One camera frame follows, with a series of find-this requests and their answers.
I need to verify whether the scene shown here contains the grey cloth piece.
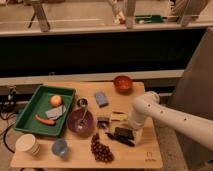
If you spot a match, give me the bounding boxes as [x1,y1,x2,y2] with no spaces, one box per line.
[45,105,66,120]

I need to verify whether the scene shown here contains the red yellow apple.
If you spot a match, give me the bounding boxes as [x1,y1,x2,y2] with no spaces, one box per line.
[50,95,62,107]

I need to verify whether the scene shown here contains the small metal cup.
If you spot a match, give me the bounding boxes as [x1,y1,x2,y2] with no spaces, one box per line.
[77,98,88,108]

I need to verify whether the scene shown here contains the blue cup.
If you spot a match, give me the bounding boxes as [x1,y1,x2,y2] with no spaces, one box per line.
[51,139,68,157]

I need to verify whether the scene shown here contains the black cables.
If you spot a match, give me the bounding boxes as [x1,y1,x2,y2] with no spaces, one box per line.
[0,85,21,154]

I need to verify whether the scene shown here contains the green plastic tray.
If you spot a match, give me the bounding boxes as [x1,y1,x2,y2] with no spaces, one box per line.
[14,85,75,137]

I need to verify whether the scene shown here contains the white paper cup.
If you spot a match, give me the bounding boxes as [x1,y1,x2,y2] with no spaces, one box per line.
[15,134,40,155]

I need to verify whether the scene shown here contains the bunch of dark grapes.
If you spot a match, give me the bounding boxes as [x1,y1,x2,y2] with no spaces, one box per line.
[91,133,114,163]

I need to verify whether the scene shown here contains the orange sausage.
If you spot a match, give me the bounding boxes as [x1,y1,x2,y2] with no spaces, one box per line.
[35,115,56,125]

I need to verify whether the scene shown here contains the black eraser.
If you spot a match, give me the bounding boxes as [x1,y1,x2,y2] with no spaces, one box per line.
[114,127,134,140]

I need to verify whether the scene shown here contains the small black binder clip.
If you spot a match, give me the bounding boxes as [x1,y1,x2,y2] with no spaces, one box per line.
[97,117,110,129]

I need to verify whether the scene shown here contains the blue sponge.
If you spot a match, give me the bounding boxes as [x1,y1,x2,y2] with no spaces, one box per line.
[95,92,108,107]

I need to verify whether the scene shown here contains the purple bowl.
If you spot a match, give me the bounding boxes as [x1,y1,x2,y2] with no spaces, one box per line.
[66,109,94,137]

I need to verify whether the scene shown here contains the red bowl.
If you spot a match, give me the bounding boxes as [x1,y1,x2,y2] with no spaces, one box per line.
[113,75,133,93]

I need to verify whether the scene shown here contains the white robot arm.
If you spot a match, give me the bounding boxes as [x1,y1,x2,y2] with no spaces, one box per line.
[128,91,213,151]

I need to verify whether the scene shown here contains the metal spoon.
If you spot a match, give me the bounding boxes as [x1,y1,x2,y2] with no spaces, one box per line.
[78,106,88,129]

